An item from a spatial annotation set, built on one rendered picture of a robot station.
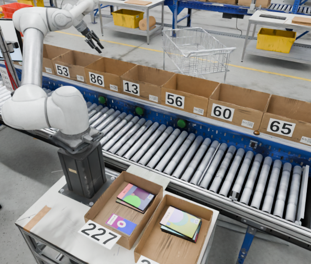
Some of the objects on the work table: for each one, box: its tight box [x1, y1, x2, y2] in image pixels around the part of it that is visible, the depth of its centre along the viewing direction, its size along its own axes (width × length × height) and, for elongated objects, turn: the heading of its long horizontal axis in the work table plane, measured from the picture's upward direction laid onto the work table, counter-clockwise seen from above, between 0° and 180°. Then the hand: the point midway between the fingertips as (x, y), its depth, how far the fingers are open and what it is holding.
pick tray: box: [134, 194, 214, 264], centre depth 137 cm, size 28×38×10 cm
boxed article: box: [105, 213, 137, 237], centre depth 146 cm, size 8×16×2 cm, turn 62°
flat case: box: [117, 183, 156, 212], centre depth 160 cm, size 14×19×2 cm
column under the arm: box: [57, 140, 116, 207], centre depth 160 cm, size 26×26×33 cm
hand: (99, 47), depth 230 cm, fingers open, 5 cm apart
